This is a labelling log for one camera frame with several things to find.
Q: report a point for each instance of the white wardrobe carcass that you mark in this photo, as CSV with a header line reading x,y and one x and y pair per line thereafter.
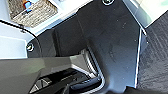
x,y
10,46

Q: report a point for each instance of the thick grey robot limb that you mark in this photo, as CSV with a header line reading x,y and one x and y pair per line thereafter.
x,y
26,71

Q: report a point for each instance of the wicker basket with toys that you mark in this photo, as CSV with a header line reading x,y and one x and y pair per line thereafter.
x,y
40,15

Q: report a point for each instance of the round white base button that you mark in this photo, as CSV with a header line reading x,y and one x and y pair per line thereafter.
x,y
30,47
107,1

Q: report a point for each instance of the blue toy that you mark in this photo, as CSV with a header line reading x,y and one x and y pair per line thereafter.
x,y
26,4

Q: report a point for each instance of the black diagonal robot strut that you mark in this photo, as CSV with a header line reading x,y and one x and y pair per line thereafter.
x,y
56,86

